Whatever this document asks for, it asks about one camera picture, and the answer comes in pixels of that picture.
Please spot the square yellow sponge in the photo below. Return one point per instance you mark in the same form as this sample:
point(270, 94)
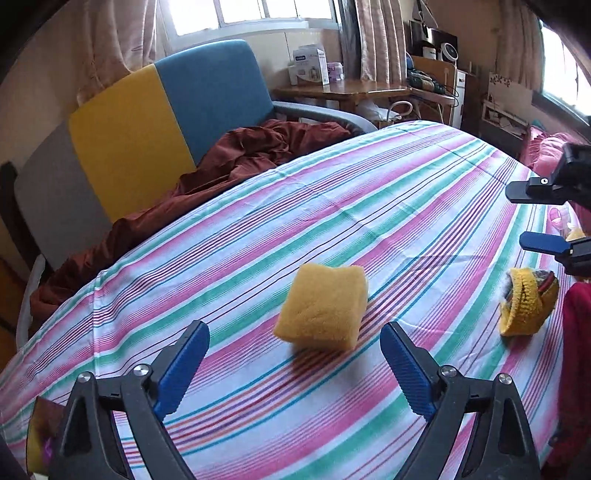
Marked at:
point(323, 307)

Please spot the pink floral curtain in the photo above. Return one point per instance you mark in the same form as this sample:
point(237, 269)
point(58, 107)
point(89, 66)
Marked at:
point(120, 41)
point(378, 41)

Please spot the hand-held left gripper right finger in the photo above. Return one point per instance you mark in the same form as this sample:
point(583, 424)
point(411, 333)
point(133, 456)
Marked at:
point(406, 369)

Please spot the grey yellow blue sofa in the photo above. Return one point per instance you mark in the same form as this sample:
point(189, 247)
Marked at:
point(138, 129)

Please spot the gold tin box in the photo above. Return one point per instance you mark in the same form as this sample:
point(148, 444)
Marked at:
point(34, 454)

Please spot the person's red clothing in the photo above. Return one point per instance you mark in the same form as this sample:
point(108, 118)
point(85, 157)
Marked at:
point(577, 346)

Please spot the striped bed sheet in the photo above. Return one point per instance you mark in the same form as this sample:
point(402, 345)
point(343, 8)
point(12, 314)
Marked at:
point(369, 184)

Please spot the dark red blanket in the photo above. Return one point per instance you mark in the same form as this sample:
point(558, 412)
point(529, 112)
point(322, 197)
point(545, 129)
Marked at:
point(240, 152)

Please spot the small purple container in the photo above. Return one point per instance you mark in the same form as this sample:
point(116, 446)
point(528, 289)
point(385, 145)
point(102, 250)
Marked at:
point(335, 73)

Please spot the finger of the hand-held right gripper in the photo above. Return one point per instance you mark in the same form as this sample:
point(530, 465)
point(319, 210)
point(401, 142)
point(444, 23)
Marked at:
point(545, 242)
point(531, 190)

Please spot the wooden desk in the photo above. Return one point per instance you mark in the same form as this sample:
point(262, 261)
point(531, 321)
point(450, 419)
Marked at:
point(341, 87)

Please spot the small white fan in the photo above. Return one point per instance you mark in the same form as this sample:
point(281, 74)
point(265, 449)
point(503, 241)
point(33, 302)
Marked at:
point(446, 51)

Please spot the white carton box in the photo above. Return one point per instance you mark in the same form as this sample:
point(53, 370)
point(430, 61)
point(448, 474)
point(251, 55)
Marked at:
point(309, 64)

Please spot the pink bedding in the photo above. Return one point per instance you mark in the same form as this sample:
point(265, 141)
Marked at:
point(545, 143)

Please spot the window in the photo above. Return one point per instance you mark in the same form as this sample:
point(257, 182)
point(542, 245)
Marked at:
point(572, 69)
point(240, 14)

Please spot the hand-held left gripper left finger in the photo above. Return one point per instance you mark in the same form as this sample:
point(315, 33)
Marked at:
point(178, 369)

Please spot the yellow knitted pouch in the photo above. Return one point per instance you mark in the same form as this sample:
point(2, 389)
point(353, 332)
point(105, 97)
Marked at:
point(524, 304)

